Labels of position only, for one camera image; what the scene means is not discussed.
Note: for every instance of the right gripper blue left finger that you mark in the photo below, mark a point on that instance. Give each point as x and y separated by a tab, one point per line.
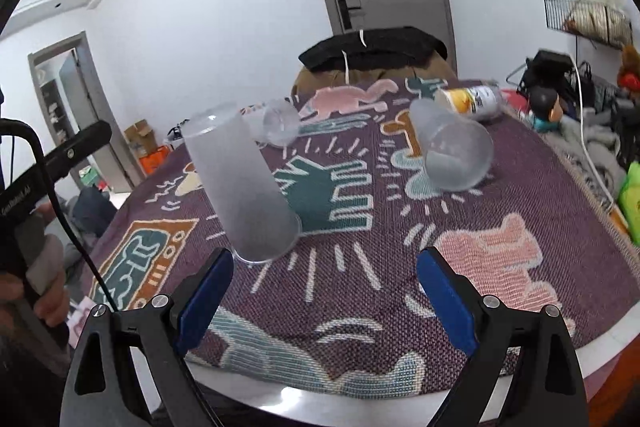
102	387

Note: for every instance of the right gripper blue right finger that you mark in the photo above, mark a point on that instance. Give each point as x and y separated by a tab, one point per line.
546	388

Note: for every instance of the tall frosted plastic cup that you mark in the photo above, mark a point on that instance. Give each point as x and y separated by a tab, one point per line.
259	224

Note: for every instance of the short frosted plastic cup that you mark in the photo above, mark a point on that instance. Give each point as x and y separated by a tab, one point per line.
457	152

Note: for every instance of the left hand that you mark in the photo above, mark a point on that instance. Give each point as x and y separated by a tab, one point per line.
33	258

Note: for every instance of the dark jeans on sofa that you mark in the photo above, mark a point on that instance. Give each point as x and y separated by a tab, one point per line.
91	211

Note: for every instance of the grey open door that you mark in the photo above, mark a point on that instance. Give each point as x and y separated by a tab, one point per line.
84	114

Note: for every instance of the purple patterned woven table cloth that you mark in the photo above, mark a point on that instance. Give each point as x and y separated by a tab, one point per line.
344	313

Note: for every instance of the orange cardboard box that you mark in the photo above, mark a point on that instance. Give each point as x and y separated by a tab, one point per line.
150	162

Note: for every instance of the brown open cardboard box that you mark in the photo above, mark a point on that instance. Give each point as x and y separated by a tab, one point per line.
141	138

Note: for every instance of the cartoon figure toy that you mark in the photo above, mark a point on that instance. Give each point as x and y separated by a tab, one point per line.
545	109

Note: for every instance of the yellow labelled plastic bottle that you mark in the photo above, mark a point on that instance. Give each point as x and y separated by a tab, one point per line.
479	103

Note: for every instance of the black jacket on chair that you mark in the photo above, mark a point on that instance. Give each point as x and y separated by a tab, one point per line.
384	48

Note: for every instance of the brown chair back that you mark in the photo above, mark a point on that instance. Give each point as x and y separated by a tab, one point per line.
308	82

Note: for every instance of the black wire wall shelf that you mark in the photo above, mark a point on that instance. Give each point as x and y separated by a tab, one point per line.
592	20

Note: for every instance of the black door handle lock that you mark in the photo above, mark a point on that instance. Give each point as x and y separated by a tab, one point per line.
345	10

